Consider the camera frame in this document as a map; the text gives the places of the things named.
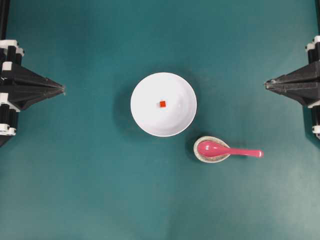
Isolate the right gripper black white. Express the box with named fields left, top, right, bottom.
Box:
left=263, top=35, right=320, bottom=140

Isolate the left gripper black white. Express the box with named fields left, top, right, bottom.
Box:
left=0, top=40, right=65, bottom=146

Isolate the pink plastic spoon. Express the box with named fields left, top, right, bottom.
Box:
left=197, top=140, right=264, bottom=158

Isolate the white round bowl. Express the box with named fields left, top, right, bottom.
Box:
left=130, top=72, right=198, bottom=137

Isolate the small crackle-glaze dish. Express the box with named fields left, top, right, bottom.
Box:
left=193, top=136, right=230, bottom=164

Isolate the black frame rail left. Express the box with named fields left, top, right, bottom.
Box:
left=0, top=0, right=10, bottom=40

